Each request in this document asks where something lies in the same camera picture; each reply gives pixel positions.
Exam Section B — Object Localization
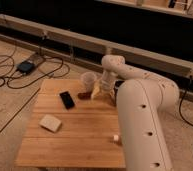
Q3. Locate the translucent plastic cup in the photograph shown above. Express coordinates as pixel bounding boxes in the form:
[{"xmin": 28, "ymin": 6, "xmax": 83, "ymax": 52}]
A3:
[{"xmin": 80, "ymin": 72, "xmax": 97, "ymax": 92}]

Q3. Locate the white ceramic bowl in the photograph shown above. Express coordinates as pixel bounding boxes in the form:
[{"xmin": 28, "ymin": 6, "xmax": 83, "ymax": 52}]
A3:
[{"xmin": 39, "ymin": 115, "xmax": 62, "ymax": 132}]

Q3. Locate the black floor cable left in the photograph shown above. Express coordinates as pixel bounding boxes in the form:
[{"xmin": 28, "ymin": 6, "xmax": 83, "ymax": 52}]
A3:
[{"xmin": 0, "ymin": 44, "xmax": 71, "ymax": 90}]

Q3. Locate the small white cube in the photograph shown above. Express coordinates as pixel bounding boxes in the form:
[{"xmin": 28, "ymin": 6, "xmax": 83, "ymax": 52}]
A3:
[{"xmin": 113, "ymin": 134, "xmax": 120, "ymax": 142}]

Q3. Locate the brown sausage-shaped object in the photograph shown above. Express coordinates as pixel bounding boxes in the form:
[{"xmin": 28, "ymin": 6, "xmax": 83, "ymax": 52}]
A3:
[{"xmin": 77, "ymin": 92, "xmax": 91, "ymax": 100}]

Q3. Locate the black cable right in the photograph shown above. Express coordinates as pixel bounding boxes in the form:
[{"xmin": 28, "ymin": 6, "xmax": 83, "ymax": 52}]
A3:
[{"xmin": 178, "ymin": 74, "xmax": 193, "ymax": 164}]

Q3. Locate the blue power adapter box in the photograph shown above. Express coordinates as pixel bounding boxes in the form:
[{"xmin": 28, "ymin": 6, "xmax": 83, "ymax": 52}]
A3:
[{"xmin": 17, "ymin": 61, "xmax": 35, "ymax": 74}]

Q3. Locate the black smartphone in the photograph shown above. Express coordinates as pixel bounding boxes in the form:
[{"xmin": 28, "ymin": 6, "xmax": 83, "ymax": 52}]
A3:
[{"xmin": 60, "ymin": 91, "xmax": 75, "ymax": 109}]

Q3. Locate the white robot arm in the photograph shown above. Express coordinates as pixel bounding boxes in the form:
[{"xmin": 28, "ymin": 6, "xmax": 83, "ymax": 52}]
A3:
[{"xmin": 99, "ymin": 55, "xmax": 179, "ymax": 171}]

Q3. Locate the wooden table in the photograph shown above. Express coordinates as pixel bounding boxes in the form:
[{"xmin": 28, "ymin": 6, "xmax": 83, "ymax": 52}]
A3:
[{"xmin": 16, "ymin": 79, "xmax": 125, "ymax": 168}]

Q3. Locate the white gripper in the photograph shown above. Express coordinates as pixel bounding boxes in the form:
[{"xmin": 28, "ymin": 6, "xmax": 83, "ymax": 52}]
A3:
[{"xmin": 91, "ymin": 71, "xmax": 117, "ymax": 106}]

